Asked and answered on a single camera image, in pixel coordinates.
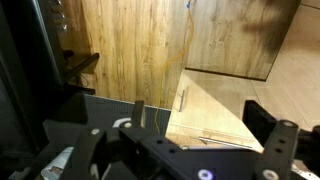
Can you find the light wooden cabinet door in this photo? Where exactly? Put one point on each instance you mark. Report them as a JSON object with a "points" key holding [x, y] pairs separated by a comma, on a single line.
{"points": [[213, 100]]}

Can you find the dark perforated base plate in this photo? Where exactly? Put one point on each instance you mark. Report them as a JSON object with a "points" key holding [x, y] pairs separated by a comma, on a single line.
{"points": [[106, 110]]}

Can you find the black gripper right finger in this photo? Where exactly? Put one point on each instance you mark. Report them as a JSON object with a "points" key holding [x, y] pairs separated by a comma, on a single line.
{"points": [[258, 121]]}

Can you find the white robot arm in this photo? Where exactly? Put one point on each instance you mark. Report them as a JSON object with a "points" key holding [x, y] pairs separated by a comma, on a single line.
{"points": [[56, 163]]}

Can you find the black furniture unit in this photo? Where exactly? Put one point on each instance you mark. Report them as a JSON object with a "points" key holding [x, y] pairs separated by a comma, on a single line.
{"points": [[20, 66]]}

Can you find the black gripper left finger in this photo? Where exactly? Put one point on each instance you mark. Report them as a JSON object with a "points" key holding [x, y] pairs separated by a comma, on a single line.
{"points": [[139, 113]]}

